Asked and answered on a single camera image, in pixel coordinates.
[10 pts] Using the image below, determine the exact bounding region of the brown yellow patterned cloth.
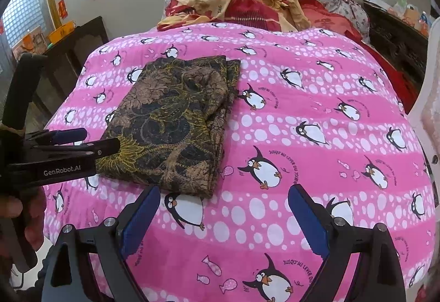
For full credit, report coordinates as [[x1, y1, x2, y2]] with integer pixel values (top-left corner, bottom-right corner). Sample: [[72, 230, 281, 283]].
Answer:
[[96, 56, 241, 199]]

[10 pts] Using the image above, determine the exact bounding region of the person's left hand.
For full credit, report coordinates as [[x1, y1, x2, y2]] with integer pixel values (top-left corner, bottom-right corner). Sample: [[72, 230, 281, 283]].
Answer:
[[1, 187, 46, 251]]

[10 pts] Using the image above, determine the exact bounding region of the dark wooden side table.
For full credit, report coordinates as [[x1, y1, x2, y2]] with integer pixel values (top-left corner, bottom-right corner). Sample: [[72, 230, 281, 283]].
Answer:
[[34, 16, 108, 119]]

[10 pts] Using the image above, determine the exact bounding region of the orange box on table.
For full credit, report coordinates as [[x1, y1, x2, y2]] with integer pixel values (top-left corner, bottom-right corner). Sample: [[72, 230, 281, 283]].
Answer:
[[48, 21, 76, 45]]

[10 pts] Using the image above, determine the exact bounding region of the metal grille door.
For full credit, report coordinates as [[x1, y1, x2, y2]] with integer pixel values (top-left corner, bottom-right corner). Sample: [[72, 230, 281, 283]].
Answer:
[[1, 0, 54, 85]]

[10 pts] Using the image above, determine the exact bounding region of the pink penguin bed sheet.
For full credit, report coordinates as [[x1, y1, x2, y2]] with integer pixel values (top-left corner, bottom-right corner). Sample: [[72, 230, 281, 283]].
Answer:
[[48, 23, 436, 301]]

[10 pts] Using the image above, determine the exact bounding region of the red yellow floral blanket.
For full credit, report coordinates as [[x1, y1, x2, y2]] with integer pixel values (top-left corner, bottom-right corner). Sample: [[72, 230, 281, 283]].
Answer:
[[157, 0, 311, 33]]

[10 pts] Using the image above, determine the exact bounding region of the dark wooden headboard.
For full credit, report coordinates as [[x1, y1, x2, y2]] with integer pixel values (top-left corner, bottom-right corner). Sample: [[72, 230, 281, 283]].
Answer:
[[362, 1, 428, 90]]

